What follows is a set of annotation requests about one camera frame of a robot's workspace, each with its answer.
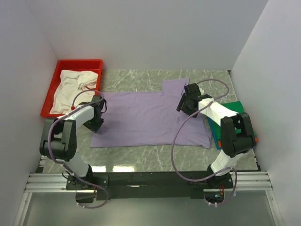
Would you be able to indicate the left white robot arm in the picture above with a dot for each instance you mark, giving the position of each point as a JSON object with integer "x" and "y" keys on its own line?
{"x": 59, "y": 139}

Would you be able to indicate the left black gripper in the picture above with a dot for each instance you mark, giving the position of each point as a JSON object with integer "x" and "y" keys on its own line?
{"x": 94, "y": 128}

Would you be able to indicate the white crumpled t shirt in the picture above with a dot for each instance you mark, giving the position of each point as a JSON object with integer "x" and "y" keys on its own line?
{"x": 72, "y": 83}

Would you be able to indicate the green t shirt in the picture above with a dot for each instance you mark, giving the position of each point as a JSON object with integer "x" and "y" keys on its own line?
{"x": 234, "y": 106}

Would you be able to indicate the aluminium frame rail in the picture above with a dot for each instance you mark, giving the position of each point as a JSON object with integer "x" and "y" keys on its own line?
{"x": 46, "y": 202}

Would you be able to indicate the lavender t shirt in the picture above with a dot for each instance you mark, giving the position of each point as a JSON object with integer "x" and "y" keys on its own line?
{"x": 149, "y": 118}

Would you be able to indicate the orange t shirt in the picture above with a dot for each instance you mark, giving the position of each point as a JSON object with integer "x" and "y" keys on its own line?
{"x": 220, "y": 145}

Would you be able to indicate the black base beam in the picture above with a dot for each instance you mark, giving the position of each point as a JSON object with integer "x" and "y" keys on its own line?
{"x": 125, "y": 185}

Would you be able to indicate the red plastic bin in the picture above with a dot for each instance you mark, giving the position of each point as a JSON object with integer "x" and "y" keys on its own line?
{"x": 94, "y": 65}

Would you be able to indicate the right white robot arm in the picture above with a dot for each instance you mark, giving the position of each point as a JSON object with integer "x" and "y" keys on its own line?
{"x": 237, "y": 135}

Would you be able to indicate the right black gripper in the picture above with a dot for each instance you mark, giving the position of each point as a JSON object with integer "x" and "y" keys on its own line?
{"x": 181, "y": 104}

